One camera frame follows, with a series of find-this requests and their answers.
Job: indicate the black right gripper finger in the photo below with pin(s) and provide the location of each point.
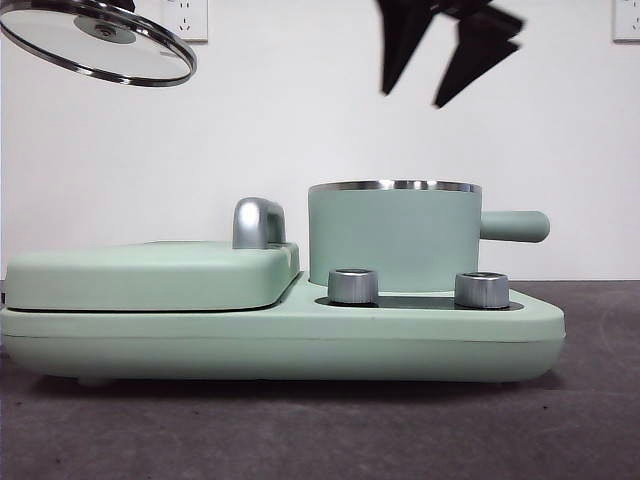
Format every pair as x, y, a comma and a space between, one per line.
475, 55
400, 35

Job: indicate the glass lid with green knob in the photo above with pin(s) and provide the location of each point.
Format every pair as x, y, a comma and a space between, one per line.
100, 50

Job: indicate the silver control knob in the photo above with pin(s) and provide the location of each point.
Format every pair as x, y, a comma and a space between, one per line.
352, 287
482, 291

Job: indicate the mint green breakfast maker base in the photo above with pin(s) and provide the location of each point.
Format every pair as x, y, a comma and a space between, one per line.
250, 345

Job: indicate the white wall socket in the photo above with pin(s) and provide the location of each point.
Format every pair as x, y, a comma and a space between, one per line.
192, 20
627, 20

